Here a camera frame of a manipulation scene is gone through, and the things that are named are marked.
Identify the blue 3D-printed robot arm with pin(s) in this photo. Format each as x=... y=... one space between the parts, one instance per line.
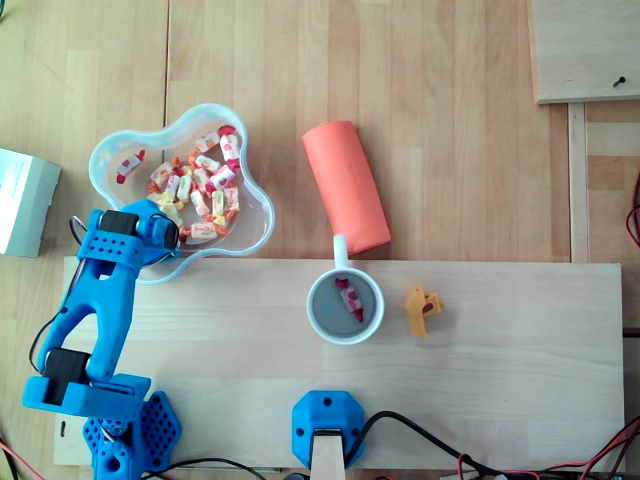
x=105 y=310

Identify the yellow wrapped fruit candy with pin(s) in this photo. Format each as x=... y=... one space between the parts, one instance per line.
x=175 y=212

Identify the flower-shaped plastic candy tub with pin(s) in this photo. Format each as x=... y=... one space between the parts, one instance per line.
x=250 y=225

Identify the white cardboard box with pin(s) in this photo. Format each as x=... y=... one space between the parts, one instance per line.
x=25 y=200

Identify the orange foam roll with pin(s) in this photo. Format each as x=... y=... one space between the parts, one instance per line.
x=345 y=185

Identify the white ceramic mug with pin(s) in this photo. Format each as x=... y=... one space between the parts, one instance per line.
x=327 y=315

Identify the red white wrapped candy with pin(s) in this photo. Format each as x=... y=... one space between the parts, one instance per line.
x=351 y=298

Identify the yellow printed plastic part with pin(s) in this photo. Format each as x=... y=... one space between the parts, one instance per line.
x=417 y=310

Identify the light wooden base board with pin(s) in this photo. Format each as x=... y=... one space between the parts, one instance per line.
x=450 y=390

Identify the light wooden panel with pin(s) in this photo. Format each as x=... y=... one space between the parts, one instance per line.
x=585 y=50

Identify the black screw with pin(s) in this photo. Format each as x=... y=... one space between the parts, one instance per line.
x=620 y=81

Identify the blue printed post base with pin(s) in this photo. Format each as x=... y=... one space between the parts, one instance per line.
x=327 y=410

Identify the wooden camera post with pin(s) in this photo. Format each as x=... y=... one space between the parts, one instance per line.
x=327 y=460

